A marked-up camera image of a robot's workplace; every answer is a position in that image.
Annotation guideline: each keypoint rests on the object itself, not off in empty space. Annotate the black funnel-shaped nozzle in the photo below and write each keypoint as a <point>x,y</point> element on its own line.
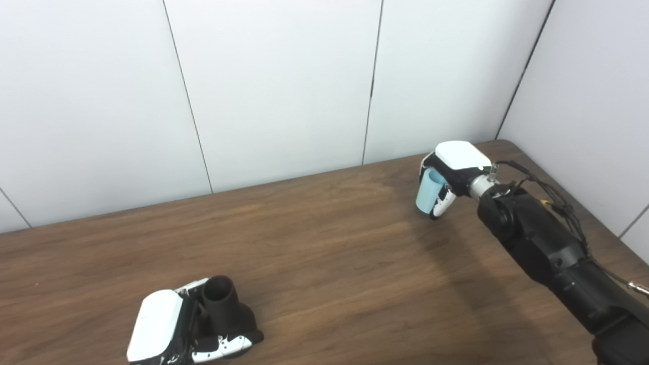
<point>223,306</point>

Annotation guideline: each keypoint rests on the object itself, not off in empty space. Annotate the light blue cylinder cup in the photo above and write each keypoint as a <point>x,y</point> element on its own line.
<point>427,195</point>

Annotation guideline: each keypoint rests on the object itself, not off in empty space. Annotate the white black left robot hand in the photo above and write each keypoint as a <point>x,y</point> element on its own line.
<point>154,324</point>

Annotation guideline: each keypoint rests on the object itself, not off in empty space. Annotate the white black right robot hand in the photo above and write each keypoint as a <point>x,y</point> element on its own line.
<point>459,157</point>

